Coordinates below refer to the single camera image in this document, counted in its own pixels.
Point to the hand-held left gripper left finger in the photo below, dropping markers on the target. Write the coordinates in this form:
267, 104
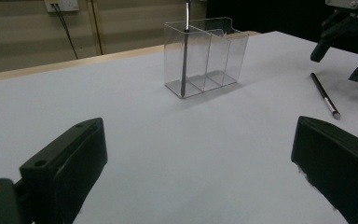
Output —
62, 168

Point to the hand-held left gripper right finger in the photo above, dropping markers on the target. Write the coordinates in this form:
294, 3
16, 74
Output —
338, 168

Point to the black pen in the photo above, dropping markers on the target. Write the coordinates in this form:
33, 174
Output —
324, 95
185, 62

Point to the clear acrylic organizer box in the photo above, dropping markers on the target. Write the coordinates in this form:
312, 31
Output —
217, 59

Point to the vertical wall trim strip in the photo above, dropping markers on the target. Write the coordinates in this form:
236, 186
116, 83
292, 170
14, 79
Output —
94, 28

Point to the white wall outlet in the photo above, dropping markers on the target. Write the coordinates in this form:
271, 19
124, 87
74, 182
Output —
62, 4

